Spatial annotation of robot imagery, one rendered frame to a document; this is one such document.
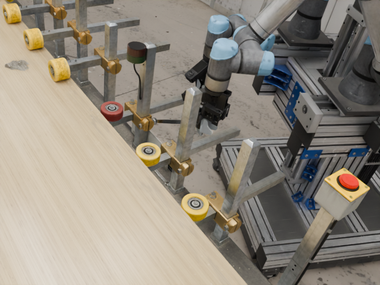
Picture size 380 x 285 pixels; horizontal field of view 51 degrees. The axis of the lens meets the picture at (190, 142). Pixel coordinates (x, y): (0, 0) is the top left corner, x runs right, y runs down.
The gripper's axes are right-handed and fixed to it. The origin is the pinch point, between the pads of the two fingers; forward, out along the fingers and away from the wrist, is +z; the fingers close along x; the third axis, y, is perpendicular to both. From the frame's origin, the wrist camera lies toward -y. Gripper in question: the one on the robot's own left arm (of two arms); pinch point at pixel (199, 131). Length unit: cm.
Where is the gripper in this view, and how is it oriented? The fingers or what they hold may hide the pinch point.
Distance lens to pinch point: 139.5
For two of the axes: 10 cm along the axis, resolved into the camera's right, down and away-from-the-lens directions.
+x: 5.4, -4.9, 6.9
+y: 8.3, 4.5, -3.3
